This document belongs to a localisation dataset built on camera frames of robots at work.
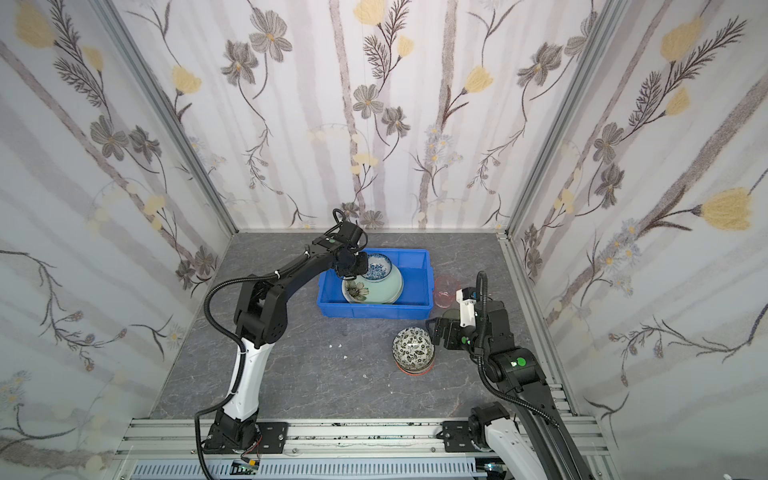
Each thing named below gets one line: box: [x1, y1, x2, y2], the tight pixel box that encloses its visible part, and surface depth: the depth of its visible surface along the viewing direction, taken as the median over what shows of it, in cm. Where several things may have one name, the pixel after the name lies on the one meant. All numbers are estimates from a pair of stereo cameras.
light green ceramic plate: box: [341, 264, 404, 305], surface depth 100 cm
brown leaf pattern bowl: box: [392, 326, 436, 372], surface depth 84 cm
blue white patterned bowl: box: [362, 253, 392, 281], surface depth 103 cm
